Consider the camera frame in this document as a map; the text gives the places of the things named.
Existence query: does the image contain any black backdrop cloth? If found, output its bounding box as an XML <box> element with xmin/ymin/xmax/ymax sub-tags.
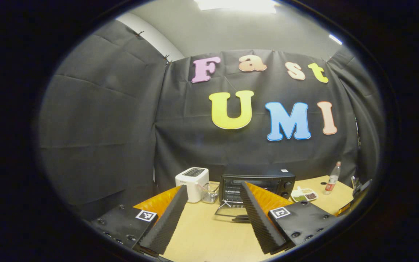
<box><xmin>39</xmin><ymin>20</ymin><xmax>383</xmax><ymax>219</ymax></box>

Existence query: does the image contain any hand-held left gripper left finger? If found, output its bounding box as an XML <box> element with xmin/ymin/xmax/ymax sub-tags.
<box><xmin>89</xmin><ymin>184</ymin><xmax>189</xmax><ymax>255</ymax></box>

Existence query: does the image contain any black electric oven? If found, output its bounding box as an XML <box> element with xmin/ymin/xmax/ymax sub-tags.
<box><xmin>215</xmin><ymin>169</ymin><xmax>296</xmax><ymax>223</ymax></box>

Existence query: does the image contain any large ceiling light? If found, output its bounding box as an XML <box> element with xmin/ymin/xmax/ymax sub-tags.
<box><xmin>194</xmin><ymin>0</ymin><xmax>278</xmax><ymax>15</ymax></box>

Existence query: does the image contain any white divided dish of beans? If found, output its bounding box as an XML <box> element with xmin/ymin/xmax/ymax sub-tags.
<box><xmin>290</xmin><ymin>186</ymin><xmax>319</xmax><ymax>203</ymax></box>

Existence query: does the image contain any white toaster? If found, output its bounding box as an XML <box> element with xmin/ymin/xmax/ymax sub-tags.
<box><xmin>175</xmin><ymin>167</ymin><xmax>210</xmax><ymax>203</ymax></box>

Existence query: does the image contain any clear glass cup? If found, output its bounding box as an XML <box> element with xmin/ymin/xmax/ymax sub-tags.
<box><xmin>201</xmin><ymin>182</ymin><xmax>220</xmax><ymax>205</ymax></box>

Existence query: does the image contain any clear bottle with red label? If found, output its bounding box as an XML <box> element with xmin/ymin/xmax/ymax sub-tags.
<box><xmin>323</xmin><ymin>161</ymin><xmax>342</xmax><ymax>196</ymax></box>

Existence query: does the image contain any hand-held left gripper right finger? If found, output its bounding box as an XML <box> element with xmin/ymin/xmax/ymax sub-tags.
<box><xmin>240</xmin><ymin>181</ymin><xmax>339</xmax><ymax>255</ymax></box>

